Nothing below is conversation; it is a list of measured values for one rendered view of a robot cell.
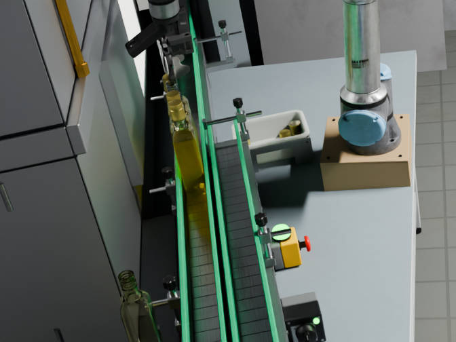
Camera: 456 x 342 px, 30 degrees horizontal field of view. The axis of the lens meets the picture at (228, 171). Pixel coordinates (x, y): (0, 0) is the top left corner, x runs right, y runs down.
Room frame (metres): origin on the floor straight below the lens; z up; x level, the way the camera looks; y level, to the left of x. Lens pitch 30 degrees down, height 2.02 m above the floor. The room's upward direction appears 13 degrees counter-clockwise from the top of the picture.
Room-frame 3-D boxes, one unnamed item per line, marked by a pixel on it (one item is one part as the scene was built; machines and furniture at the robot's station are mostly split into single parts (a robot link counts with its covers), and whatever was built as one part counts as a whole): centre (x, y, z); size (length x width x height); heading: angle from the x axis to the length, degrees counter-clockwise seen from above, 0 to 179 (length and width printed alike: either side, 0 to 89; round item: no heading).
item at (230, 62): (2.78, -0.07, 0.90); 0.17 x 0.05 x 0.23; 88
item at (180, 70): (2.07, 0.07, 1.16); 0.06 x 0.03 x 0.09; 99
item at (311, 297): (1.43, -0.09, 0.79); 0.08 x 0.08 x 0.08; 88
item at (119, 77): (2.29, 0.21, 1.15); 0.90 x 0.03 x 0.34; 178
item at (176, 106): (1.88, 0.09, 1.14); 0.04 x 0.04 x 0.04
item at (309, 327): (1.37, -0.09, 0.79); 0.04 x 0.03 x 0.04; 88
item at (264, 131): (2.26, -0.15, 0.80); 0.22 x 0.17 x 0.09; 88
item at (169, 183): (1.84, 0.17, 0.94); 0.07 x 0.04 x 0.13; 88
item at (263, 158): (2.26, -0.12, 0.79); 0.27 x 0.17 x 0.08; 88
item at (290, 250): (1.71, -0.10, 0.79); 0.07 x 0.07 x 0.07; 88
